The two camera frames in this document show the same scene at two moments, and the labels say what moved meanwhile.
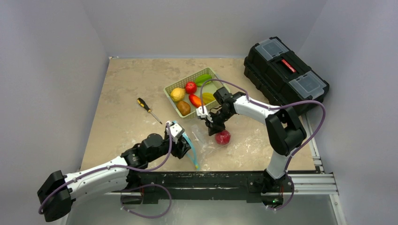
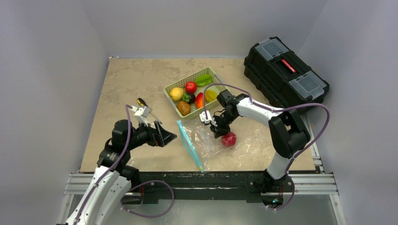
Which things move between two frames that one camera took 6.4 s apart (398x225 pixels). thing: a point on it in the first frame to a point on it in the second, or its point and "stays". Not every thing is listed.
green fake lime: (201, 78) stays
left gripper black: (182, 146) to (160, 137)
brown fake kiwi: (183, 107) stays
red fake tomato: (191, 87) stays
